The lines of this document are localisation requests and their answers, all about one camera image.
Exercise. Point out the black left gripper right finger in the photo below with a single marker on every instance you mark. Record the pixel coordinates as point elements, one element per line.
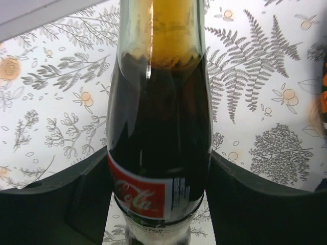
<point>248,209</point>

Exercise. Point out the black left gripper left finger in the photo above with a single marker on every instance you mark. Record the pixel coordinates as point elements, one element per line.
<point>69,207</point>

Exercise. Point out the floral tablecloth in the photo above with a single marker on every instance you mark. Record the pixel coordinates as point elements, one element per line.
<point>264,67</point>

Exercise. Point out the orange black patterned garment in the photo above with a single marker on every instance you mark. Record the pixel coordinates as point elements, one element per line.
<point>322,109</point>

